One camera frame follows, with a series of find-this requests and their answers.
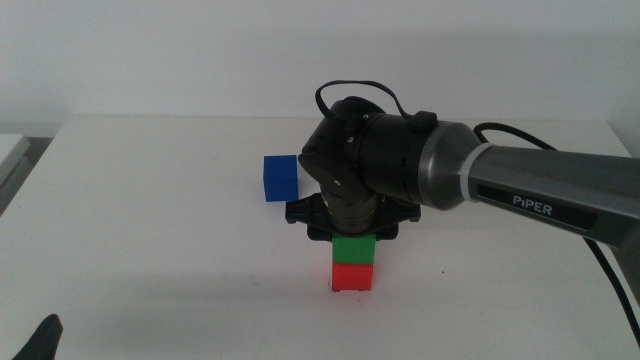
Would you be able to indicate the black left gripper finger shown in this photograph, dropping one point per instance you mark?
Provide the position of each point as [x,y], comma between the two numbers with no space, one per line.
[42,342]

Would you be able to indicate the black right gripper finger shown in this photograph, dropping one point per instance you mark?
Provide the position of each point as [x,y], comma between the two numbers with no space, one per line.
[319,236]
[387,234]

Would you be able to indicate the green cube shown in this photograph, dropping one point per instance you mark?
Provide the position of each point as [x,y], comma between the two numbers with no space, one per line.
[353,249]

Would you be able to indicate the blue cube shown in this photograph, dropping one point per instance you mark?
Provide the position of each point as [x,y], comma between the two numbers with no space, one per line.
[280,177]

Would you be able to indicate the red cube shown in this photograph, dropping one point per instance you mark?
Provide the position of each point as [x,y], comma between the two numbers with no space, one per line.
[352,277]

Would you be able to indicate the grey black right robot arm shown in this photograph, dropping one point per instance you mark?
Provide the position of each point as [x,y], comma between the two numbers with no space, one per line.
[525,175]

